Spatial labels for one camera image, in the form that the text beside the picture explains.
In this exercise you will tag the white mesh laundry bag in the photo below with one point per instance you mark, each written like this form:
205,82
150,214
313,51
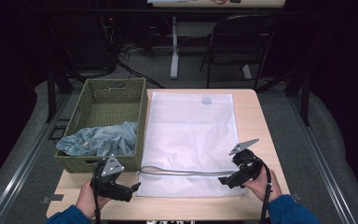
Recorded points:
192,137

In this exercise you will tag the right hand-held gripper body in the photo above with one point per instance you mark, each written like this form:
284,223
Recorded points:
247,166

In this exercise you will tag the green woven basket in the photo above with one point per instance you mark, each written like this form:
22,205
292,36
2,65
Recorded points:
108,109

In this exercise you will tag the black folding chair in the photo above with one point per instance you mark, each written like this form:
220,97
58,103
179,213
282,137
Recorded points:
239,40

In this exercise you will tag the person's left hand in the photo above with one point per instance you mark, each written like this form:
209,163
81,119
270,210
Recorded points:
88,200

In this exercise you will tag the dark equipment cabinet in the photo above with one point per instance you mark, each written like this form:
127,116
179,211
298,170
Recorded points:
87,43

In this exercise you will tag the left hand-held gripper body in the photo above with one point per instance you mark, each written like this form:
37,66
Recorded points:
107,186

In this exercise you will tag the blue denim garment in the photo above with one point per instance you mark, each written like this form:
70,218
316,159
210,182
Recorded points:
99,141

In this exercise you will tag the person's right hand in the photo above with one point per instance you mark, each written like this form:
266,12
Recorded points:
261,188

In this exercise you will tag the grey table bracket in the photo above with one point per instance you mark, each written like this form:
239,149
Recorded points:
296,196
52,198

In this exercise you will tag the white-legged background desk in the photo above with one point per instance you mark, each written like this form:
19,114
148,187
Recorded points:
174,46

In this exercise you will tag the black metal stand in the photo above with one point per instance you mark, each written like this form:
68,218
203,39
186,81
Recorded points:
305,99
51,96

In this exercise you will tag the metal floor rail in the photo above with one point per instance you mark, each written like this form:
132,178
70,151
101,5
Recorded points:
323,168
18,174

